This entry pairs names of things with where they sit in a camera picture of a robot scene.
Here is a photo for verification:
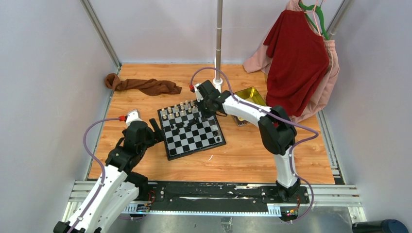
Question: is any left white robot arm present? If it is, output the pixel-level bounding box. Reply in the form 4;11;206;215
53;116;164;233

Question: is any brown cloth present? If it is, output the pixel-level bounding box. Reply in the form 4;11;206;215
104;73;182;96

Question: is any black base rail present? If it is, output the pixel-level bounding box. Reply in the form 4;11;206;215
146;181;310;213

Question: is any dark blue object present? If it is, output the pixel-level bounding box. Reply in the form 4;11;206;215
352;219;409;233

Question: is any red shirt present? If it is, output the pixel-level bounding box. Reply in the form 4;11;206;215
263;10;329;117

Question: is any green hanger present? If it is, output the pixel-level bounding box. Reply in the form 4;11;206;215
298;0;330;40

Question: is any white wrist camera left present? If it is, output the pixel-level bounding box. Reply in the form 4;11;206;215
125;109;142;127

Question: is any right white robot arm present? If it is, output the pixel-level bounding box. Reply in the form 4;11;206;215
190;80;301;203

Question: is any black white chessboard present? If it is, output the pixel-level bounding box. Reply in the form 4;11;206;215
157;100;226;161

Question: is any metal pole with base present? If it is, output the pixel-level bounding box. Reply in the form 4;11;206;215
213;0;223;92

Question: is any pink garment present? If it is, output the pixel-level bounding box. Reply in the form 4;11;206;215
243;0;340;122

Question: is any gold metal tin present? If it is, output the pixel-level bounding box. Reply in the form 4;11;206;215
233;87;266;127

